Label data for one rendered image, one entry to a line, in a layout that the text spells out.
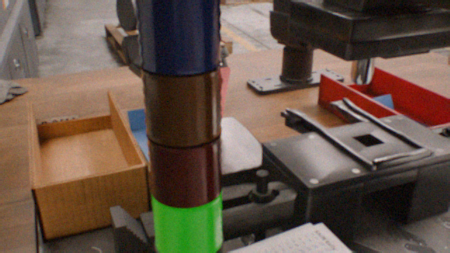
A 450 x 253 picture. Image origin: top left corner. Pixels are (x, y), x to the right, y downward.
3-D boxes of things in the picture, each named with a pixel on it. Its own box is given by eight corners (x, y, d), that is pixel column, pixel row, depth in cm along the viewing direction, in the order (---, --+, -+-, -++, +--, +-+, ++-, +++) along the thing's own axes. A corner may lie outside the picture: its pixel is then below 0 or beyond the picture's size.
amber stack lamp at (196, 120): (206, 108, 24) (205, 49, 23) (233, 138, 21) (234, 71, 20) (138, 119, 23) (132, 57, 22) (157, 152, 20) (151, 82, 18)
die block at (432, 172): (389, 171, 60) (399, 121, 57) (448, 211, 52) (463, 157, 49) (259, 204, 53) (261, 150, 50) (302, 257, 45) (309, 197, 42)
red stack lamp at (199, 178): (207, 163, 26) (206, 111, 24) (233, 198, 23) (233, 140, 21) (143, 176, 25) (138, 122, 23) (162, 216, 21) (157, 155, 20)
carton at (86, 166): (115, 133, 72) (110, 89, 69) (153, 223, 52) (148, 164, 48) (31, 148, 68) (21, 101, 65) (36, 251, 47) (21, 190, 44)
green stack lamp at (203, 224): (208, 211, 27) (207, 165, 26) (233, 251, 24) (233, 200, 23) (148, 227, 26) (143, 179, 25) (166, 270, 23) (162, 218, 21)
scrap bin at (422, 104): (369, 94, 86) (374, 65, 83) (481, 152, 65) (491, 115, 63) (317, 103, 82) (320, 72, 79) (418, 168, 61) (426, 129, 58)
